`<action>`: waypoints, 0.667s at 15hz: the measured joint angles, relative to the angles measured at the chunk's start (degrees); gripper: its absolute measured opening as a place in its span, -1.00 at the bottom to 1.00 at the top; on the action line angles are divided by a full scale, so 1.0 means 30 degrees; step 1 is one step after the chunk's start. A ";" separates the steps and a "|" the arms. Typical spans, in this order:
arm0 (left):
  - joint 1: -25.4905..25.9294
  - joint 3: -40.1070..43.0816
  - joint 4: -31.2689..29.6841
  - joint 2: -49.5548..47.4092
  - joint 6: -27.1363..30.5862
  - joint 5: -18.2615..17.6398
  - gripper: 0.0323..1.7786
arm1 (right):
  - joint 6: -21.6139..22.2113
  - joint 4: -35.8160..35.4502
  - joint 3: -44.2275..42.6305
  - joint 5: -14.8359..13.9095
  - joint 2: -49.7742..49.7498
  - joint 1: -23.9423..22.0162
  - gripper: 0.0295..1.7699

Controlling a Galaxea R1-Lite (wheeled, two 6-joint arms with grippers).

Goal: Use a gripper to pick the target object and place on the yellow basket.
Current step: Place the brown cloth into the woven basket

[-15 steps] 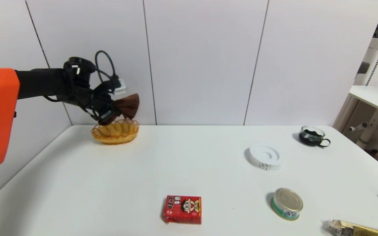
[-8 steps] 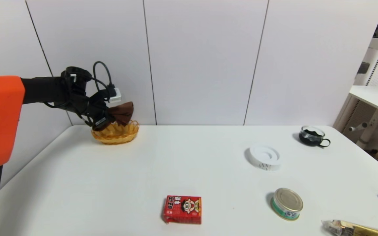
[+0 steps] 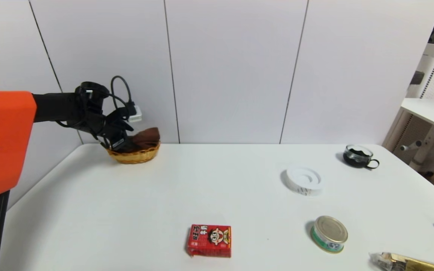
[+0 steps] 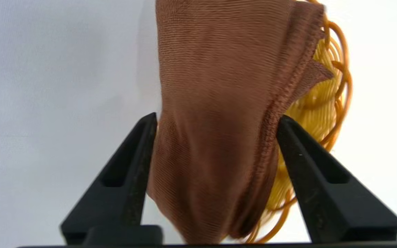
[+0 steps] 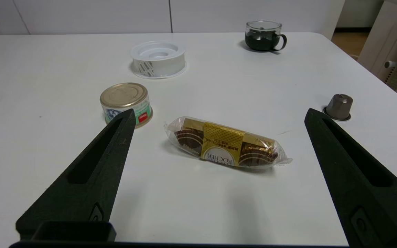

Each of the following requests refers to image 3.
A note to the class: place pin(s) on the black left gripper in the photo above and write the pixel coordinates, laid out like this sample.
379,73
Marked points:
117,143

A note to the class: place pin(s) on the brown towel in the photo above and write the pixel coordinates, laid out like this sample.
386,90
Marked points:
149,136

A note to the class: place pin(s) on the orange and black left arm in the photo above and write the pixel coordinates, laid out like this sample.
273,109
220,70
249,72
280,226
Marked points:
6,143

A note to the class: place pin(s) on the yellow wicker basket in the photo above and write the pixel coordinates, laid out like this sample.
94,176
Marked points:
138,156

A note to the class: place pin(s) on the red cartoon milk carton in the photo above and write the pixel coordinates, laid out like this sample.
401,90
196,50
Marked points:
209,240

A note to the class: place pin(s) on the white round tape roll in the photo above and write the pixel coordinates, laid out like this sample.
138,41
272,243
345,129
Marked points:
303,181

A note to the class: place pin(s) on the tin can with green label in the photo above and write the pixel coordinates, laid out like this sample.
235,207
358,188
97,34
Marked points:
330,233

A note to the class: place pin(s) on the glass cup with dark contents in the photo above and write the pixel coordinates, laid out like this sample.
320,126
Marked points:
357,158

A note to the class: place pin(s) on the black clip on panel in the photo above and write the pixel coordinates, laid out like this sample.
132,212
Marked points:
416,77

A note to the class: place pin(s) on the gold foil snack packet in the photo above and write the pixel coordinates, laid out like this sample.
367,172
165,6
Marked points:
405,262

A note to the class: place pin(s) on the white side desk top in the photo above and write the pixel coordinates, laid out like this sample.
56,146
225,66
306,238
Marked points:
431,111

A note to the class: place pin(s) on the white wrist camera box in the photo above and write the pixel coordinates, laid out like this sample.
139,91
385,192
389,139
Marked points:
135,114

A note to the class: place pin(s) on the white desk leg frame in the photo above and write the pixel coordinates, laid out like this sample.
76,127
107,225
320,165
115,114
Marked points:
427,148

